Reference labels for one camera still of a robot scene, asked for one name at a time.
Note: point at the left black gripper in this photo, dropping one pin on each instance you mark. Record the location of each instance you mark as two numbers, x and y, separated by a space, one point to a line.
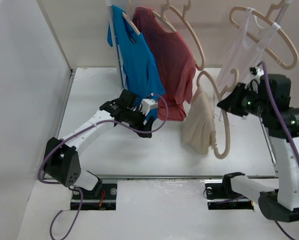
147 126

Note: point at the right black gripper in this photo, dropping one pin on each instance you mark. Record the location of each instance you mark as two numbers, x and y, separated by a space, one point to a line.
232 104

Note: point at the beige trousers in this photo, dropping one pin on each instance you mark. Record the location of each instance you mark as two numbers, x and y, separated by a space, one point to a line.
199 123

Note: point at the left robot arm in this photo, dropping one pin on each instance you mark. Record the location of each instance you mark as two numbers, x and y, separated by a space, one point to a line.
62 156

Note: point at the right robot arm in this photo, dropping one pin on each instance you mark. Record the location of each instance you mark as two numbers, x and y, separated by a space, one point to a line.
270 101

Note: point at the wooden hanger under tank top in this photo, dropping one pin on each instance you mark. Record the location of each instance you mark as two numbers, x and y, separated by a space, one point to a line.
236 16

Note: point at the wooden hanger under blue shirt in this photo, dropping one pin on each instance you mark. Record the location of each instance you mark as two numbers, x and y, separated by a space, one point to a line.
126 16

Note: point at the wooden hanger under red shirt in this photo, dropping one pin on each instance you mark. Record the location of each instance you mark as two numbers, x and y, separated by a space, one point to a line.
162 18

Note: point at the blue t-shirt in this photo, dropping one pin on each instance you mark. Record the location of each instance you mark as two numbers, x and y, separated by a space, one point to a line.
139 65

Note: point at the white tank top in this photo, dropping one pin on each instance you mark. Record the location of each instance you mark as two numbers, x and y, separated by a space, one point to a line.
246 50

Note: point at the red t-shirt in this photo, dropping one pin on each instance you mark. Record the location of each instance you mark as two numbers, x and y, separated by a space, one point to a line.
175 64

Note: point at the white clothes rack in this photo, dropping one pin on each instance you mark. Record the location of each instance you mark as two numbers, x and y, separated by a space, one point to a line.
117 50

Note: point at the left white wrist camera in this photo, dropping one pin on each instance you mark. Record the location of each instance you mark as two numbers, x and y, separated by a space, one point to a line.
148 104

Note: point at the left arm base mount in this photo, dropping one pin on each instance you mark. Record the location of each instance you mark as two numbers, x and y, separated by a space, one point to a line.
105 201

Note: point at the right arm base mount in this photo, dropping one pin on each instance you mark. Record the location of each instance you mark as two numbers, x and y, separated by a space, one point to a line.
218 199

